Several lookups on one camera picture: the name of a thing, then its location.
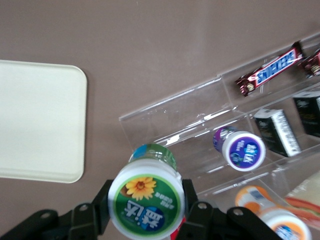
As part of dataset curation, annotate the purple gum bottle white lid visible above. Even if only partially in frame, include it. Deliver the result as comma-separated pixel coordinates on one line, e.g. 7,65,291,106
212,125,267,173

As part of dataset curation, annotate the Snickers chocolate bar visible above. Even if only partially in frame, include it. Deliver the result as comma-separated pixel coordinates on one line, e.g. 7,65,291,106
234,40,305,98

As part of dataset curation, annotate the wrapped sandwich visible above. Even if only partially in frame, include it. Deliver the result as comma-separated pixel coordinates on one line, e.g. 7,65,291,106
284,171,320,230

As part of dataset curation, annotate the white rectangular tray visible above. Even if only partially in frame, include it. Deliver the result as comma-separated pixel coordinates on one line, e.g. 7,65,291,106
0,59,89,185

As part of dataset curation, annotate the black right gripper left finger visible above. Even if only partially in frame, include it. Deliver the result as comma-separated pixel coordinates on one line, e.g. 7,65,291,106
0,179,114,240

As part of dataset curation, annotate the black box white side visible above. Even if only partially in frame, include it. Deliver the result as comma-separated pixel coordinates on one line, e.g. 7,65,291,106
253,108,302,158
292,90,320,139

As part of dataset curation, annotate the green gum bottle white lid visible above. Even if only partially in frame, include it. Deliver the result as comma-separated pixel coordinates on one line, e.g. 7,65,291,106
107,143,187,239

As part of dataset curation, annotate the orange gum bottle white lid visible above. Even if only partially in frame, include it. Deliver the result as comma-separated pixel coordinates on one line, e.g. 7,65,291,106
234,185,314,240

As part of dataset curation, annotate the dark red chocolate bar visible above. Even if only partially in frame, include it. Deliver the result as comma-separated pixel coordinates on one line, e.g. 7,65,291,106
300,48,320,79

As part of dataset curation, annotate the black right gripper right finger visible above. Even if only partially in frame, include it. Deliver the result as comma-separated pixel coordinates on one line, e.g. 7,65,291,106
174,178,282,240

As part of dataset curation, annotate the clear acrylic display rack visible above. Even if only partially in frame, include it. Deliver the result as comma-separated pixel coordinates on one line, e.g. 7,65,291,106
118,31,320,240

